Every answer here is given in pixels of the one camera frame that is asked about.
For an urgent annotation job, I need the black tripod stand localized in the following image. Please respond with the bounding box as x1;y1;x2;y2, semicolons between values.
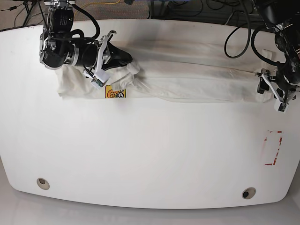
22;0;37;27

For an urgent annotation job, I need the table grommet hole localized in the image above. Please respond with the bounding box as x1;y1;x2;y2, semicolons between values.
37;178;50;190
242;187;256;200

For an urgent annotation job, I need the yellow cable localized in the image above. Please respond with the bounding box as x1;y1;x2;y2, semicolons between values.
79;0;121;11

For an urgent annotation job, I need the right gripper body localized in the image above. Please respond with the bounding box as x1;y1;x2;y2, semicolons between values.
82;30;116;81

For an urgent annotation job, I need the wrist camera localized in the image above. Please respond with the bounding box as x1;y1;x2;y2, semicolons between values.
90;77;105;90
274;101;289;113

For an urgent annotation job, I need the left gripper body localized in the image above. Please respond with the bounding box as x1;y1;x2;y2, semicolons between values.
255;68;300;104

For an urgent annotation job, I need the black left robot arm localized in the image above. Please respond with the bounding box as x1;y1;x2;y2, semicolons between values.
250;0;300;112

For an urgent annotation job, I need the white t-shirt with print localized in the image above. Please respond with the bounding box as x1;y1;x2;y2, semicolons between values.
56;40;273;103

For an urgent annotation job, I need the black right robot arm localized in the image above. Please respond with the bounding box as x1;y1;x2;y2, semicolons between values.
39;0;133;87

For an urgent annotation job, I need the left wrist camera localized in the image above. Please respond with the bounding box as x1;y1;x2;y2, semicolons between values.
274;101;289;113

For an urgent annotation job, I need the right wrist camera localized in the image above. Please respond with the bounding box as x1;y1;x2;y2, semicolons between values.
90;77;105;90

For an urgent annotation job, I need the red tape marking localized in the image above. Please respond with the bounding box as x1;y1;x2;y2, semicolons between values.
261;130;283;166

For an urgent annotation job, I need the left table grommet hole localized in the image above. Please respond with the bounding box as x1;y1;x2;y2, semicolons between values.
37;178;50;190

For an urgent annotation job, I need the right table grommet hole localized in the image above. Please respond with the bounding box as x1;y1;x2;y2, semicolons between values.
242;187;256;200

